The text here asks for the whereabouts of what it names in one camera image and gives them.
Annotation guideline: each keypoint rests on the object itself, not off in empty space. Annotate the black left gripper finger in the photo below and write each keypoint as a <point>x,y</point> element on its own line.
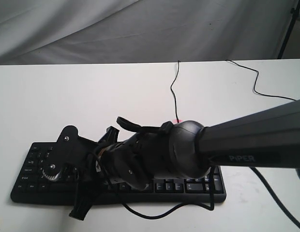
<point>85,196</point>

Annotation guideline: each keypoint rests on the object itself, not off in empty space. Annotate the grey backdrop cloth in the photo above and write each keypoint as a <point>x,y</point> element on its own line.
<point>136,31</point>

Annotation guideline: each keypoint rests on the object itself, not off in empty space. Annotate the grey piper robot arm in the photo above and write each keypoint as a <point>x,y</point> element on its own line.
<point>270,138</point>

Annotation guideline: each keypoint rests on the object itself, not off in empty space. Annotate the black acer keyboard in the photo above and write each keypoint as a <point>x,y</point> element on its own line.
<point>31,187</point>

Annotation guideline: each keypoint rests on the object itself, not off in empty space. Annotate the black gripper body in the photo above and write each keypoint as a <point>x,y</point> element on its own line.
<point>124,161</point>

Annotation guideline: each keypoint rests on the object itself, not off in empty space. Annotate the black tripod stand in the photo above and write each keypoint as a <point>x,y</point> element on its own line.
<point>295,14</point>

